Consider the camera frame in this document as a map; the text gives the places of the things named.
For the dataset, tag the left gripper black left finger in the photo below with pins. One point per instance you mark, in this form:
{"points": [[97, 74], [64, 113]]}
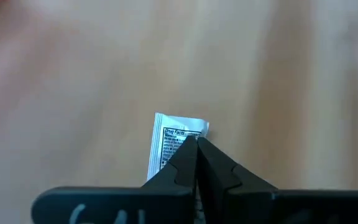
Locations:
{"points": [[129, 208]]}

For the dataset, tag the narrow white grey packet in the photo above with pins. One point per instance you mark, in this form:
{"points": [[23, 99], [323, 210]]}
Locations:
{"points": [[166, 140]]}

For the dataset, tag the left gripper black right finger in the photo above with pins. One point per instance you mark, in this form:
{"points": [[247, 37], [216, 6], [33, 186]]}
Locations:
{"points": [[259, 208]]}

